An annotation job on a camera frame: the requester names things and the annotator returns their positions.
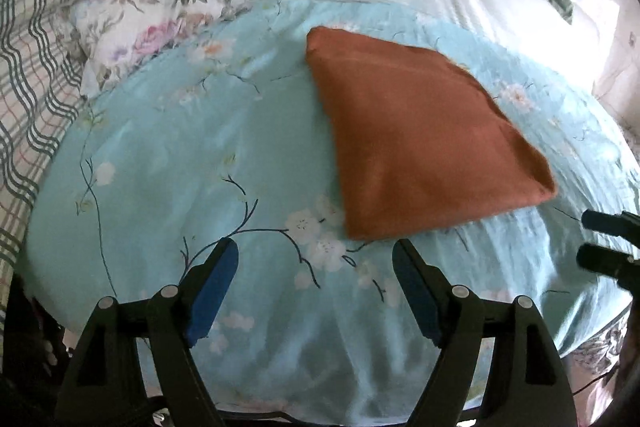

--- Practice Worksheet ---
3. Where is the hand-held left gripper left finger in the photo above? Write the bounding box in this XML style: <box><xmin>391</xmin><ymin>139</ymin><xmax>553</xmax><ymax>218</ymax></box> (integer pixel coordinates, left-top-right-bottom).
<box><xmin>55</xmin><ymin>237</ymin><xmax>240</xmax><ymax>427</ymax></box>

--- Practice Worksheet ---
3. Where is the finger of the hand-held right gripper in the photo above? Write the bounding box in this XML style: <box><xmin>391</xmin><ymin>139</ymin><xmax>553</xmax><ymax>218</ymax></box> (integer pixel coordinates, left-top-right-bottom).
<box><xmin>581</xmin><ymin>209</ymin><xmax>640</xmax><ymax>249</ymax></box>
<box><xmin>576</xmin><ymin>244</ymin><xmax>640</xmax><ymax>290</ymax></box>

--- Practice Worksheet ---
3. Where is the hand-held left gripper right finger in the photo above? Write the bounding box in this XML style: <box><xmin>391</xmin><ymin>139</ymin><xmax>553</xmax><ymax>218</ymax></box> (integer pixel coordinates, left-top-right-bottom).
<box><xmin>392</xmin><ymin>238</ymin><xmax>574</xmax><ymax>427</ymax></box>

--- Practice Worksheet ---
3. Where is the orange knit sweater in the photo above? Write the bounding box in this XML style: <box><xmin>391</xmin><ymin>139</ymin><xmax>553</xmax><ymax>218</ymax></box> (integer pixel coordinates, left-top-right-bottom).
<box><xmin>305</xmin><ymin>26</ymin><xmax>559</xmax><ymax>242</ymax></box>

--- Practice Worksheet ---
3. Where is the light blue floral blanket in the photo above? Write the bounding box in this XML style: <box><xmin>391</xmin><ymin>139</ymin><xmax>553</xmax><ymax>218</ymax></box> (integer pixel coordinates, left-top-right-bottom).
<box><xmin>20</xmin><ymin>0</ymin><xmax>640</xmax><ymax>419</ymax></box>

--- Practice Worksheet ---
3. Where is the pale floral bed sheet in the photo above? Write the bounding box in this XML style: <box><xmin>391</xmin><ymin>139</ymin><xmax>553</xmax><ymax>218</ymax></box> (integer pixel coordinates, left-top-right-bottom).
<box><xmin>562</xmin><ymin>0</ymin><xmax>640</xmax><ymax>389</ymax></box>

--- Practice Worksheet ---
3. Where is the plaid checked blanket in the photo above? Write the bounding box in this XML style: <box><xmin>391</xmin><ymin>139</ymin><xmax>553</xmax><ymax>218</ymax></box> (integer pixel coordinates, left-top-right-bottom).
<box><xmin>0</xmin><ymin>0</ymin><xmax>192</xmax><ymax>310</ymax></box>

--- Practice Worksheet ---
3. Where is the pink floral pillow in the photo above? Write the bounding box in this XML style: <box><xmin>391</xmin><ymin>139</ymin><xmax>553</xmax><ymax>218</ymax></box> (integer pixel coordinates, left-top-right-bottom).
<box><xmin>60</xmin><ymin>0</ymin><xmax>252</xmax><ymax>98</ymax></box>

